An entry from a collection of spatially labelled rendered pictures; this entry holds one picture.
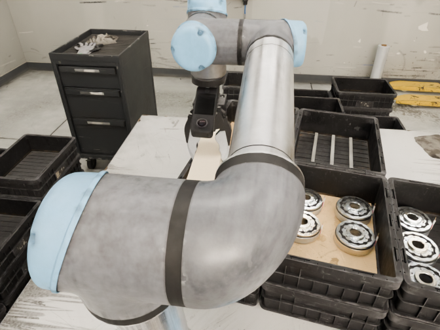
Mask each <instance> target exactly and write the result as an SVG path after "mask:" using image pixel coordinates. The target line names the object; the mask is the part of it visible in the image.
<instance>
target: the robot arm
mask: <svg viewBox="0 0 440 330"><path fill-rule="evenodd" d="M187 14H188V18H187V20H186V21H185V22H183V23H182V24H181V25H180V26H179V27H178V28H177V29H176V31H175V33H174V36H173V37H172V41H171V48H170V49H171V51H172V56H173V57H174V60H175V61H176V62H177V64H178V65H180V66H181V67H182V68H183V69H186V70H188V71H191V75H192V83H193V84H194V85H196V86H198V87H197V89H196V96H195V99H194V101H193V103H192V106H193V108H192V109H191V111H190V113H192V114H191V115H190V114H189V115H188V119H187V121H186V123H185V128H184V132H185V139H186V142H187V147H188V150H189V154H190V156H191V158H192V160H193V159H194V156H195V153H196V150H197V148H198V142H199V141H200V138H212V137H213V132H215V131H216V130H217V129H219V130H218V131H217V132H216V134H215V140H216V142H217V143H218V144H219V152H220V153H221V160H222V163H221V164H220V165H219V167H218V169H217V171H216V173H215V179H214V180H211V181H201V180H192V179H175V178H166V177H150V176H141V175H124V174H109V172H108V171H101V172H99V173H95V172H75V173H72V174H69V175H67V176H65V177H63V178H61V179H60V180H59V181H58V182H57V183H56V184H55V185H54V186H53V187H52V188H51V189H50V190H49V191H48V193H47V194H46V196H45V197H44V199H43V201H42V202H41V205H40V206H39V209H38V210H37V213H36V215H35V218H34V220H33V224H32V227H31V232H30V237H29V242H28V246H27V265H28V270H29V274H30V276H31V279H32V280H33V282H34V283H35V285H37V286H38V287H40V288H41V289H47V290H51V292H52V293H56V294H57V293H59V292H65V293H72V294H74V295H77V296H79V298H80V300H81V301H82V303H83V304H84V305H85V307H86V308H87V309H88V311H89V312H90V313H91V315H93V316H94V317H95V318H96V319H98V320H100V321H101V322H103V323H106V324H108V325H113V326H116V327H117V329H118V330H192V329H190V328H189V327H187V322H186V319H185V314H184V311H183V307H186V308H192V309H204V310H206V309H212V308H219V307H222V306H226V305H229V304H232V303H235V302H236V301H239V300H240V299H243V298H244V297H246V296H248V295H249V294H250V293H252V292H253V291H255V290H256V289H257V288H258V287H260V286H261V285H262V284H263V283H265V282H266V281H267V280H268V278H269V277H270V276H271V275H272V274H273V273H274V271H275V270H276V269H277V268H278V267H279V265H280V264H281V263H282V261H283V260H284V259H285V257H286V256H287V254H288V253H289V250H290V249H291V247H292V245H293V243H294V241H295V239H296V237H297V235H298V232H299V229H300V227H301V223H302V220H303V215H304V209H305V183H304V176H303V173H302V172H301V169H300V168H299V167H298V166H297V165H296V164H295V133H294V69H293V68H294V67H300V66H302V64H303V62H304V57H305V52H306V39H307V26H306V24H305V23H304V22H303V21H300V20H288V19H286V18H282V19H280V20H265V19H232V18H227V3H226V0H188V1H187ZM227 65H244V72H243V76H242V83H241V87H240V94H239V98H238V105H237V109H236V116H235V120H234V127H233V131H232V127H231V124H230V122H229V121H228V117H226V115H227V94H220V85H222V84H224V83H225V74H226V72H227ZM222 96H224V97H222ZM231 134H232V138H231ZM230 139H231V142H230ZM229 148H230V149H229Z"/></svg>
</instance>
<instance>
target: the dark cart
mask: <svg viewBox="0 0 440 330"><path fill-rule="evenodd" d="M106 33H107V34H108V35H114V36H117V37H118V39H117V40H116V43H112V44H108V45H103V46H100V48H101V49H99V50H97V51H94V52H91V53H90V54H77V53H78V50H75V46H78V47H80V45H77V43H82V44H83V46H84V43H85V42H87V40H89V38H91V39H92V36H96V37H97V36H98V35H100V34H103V35H105V34H106ZM48 55H49V57H50V61H51V64H52V68H53V71H54V75H55V78H56V82H57V85H58V90H59V92H60V97H61V99H62V103H63V107H64V111H65V115H66V118H67V122H68V125H69V129H70V132H71V136H72V137H75V139H76V143H75V146H76V147H77V148H76V150H77V153H79V154H80V156H81V158H87V160H86V161H87V166H88V168H89V169H94V168H95V167H96V159H98V160H112V158H113V157H114V155H115V154H116V153H117V151H118V150H119V148H120V146H121V145H122V144H123V142H124V140H125V139H126V138H127V136H128V135H129V133H130V132H131V131H132V129H133V127H134V126H135V125H136V123H137V121H138V120H139V118H140V117H141V116H142V115H155V116H158V114H157V108H156V96H155V85H154V79H153V68H152V61H151V50H150V44H149V32H148V30H127V29H89V30H87V31H85V32H84V33H82V34H80V35H78V36H77V37H75V38H74V39H72V40H70V41H68V42H66V43H65V44H63V45H62V46H59V47H58V48H56V49H55V50H53V51H51V52H49V53H48Z"/></svg>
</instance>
